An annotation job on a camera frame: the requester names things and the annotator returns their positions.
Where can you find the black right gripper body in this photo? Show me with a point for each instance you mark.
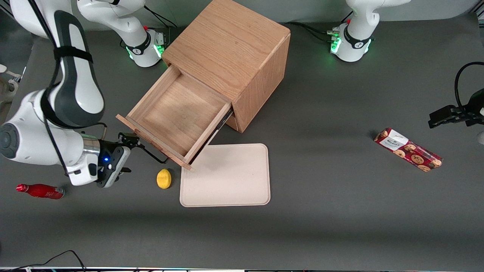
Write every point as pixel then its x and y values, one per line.
pixel 112 146

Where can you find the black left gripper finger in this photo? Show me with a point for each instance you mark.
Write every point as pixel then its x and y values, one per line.
pixel 446 121
pixel 448 111

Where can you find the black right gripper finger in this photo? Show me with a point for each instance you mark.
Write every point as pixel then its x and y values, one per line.
pixel 127 136
pixel 134 143

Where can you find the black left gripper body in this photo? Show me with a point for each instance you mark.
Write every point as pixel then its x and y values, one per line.
pixel 466 114

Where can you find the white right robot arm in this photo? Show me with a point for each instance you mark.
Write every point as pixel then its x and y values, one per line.
pixel 38 143

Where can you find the oak wooden drawer cabinet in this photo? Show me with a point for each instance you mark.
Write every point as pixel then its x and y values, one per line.
pixel 227 37

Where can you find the yellow lemon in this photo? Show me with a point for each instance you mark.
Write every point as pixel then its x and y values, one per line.
pixel 163 179

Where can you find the red cookie box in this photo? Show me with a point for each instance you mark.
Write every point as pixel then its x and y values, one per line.
pixel 408 149

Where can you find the red bottle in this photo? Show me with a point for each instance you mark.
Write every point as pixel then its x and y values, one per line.
pixel 41 191

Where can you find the beige rectangular tray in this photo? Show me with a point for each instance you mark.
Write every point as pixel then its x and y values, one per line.
pixel 230 177

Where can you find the white clamp fixture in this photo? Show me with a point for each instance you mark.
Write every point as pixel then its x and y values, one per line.
pixel 7 88

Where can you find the dark grey table mat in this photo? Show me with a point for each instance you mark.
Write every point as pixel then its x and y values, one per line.
pixel 325 226

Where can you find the aluminium frame rail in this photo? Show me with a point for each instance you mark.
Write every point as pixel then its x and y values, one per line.
pixel 479 14

